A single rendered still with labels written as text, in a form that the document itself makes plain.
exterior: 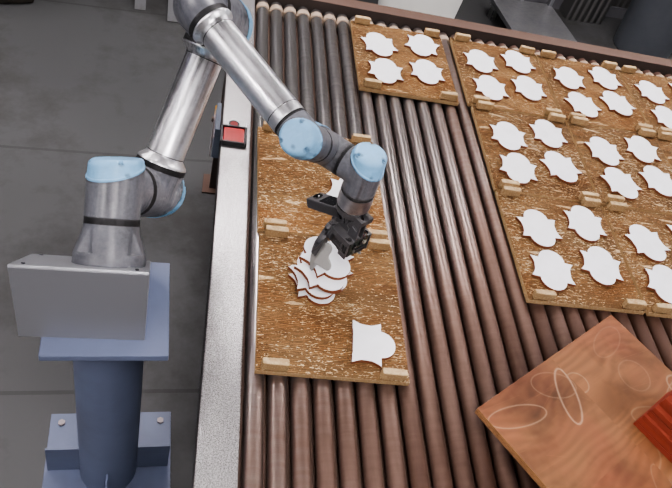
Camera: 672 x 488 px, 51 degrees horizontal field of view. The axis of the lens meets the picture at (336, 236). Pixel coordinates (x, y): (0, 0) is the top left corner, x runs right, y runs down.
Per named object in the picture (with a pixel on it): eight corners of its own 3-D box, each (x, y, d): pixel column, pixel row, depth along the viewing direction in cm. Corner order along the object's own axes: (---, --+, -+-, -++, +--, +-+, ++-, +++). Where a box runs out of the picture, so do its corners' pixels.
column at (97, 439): (36, 534, 206) (5, 379, 144) (51, 415, 231) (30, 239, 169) (169, 525, 217) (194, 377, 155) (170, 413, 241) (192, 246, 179)
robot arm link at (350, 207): (333, 185, 151) (361, 173, 155) (329, 200, 154) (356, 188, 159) (356, 208, 148) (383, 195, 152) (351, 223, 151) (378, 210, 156)
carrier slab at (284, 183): (256, 233, 181) (257, 228, 180) (257, 130, 208) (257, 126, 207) (387, 246, 188) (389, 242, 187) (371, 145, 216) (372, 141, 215)
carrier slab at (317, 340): (254, 373, 153) (255, 370, 152) (258, 234, 181) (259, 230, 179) (408, 386, 160) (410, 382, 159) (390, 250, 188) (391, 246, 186)
